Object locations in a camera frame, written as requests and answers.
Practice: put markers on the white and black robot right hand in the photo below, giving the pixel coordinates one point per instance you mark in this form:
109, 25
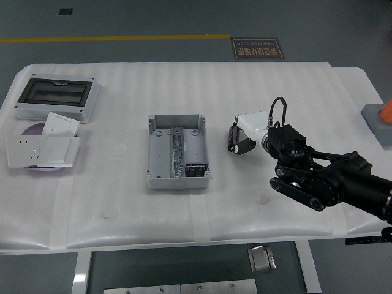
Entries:
252, 124

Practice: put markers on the black cylindrical battery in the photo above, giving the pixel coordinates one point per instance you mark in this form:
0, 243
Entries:
230, 138

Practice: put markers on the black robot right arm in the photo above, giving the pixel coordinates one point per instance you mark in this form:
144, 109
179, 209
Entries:
352, 174

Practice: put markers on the grey open junction box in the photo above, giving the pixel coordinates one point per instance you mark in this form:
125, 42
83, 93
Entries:
159, 159

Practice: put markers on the grey distribution box, dark window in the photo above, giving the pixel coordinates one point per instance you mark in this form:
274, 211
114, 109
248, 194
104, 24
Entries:
55, 95

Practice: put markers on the black terminal block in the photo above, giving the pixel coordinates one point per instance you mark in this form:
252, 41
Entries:
196, 170

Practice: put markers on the grey square block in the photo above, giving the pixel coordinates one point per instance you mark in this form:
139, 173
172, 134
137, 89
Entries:
372, 122

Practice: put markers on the white foam mat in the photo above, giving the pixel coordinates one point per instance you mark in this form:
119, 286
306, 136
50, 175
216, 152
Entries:
122, 208

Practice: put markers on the white table leg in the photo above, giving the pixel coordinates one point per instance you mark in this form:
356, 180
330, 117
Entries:
81, 272
309, 269

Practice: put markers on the black table control panel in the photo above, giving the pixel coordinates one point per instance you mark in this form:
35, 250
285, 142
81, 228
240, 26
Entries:
364, 241

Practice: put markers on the grey metal plate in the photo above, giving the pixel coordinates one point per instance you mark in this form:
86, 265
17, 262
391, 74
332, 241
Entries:
141, 289

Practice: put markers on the purple round disc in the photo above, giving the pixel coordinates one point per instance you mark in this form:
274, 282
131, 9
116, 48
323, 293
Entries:
33, 130

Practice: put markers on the metal mounting rail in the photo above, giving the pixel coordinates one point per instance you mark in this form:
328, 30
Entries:
177, 147

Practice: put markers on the silver metal bracket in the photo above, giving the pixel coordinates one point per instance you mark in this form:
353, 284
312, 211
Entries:
261, 259

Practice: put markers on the white switch panel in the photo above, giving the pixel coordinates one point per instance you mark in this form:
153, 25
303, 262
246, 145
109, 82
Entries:
59, 124
58, 151

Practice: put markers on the white wall socket panel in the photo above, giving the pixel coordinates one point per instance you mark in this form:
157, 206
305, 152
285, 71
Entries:
20, 153

